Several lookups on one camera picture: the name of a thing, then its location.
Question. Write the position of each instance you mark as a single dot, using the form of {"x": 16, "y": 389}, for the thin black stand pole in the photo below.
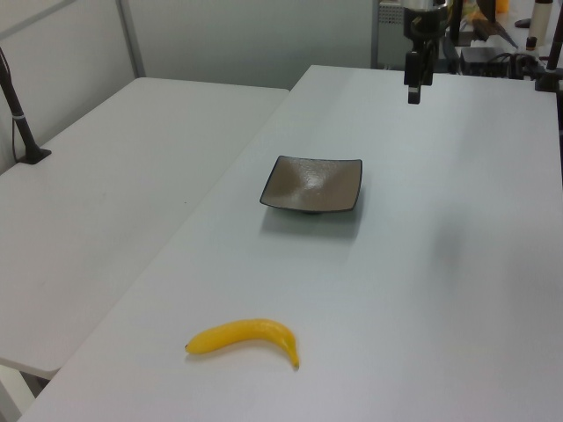
{"x": 455, "y": 35}

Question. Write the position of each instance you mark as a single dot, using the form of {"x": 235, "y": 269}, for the white side table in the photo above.
{"x": 110, "y": 198}

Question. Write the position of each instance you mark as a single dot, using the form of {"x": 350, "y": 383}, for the white cylinder with dark cap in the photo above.
{"x": 538, "y": 22}

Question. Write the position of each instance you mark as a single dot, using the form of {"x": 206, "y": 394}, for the grey perforated metal cabinet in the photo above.
{"x": 387, "y": 35}

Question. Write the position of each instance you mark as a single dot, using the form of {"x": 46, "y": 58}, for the black electronics box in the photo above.
{"x": 479, "y": 59}

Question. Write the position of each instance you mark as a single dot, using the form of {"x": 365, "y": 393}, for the yellow banana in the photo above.
{"x": 246, "y": 334}

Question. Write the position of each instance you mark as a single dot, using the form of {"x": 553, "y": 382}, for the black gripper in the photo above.
{"x": 423, "y": 24}

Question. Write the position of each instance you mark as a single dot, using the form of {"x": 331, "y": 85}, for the square brown ceramic plate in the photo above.
{"x": 312, "y": 184}

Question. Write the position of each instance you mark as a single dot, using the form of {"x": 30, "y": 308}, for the grey partition frame post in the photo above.
{"x": 132, "y": 39}

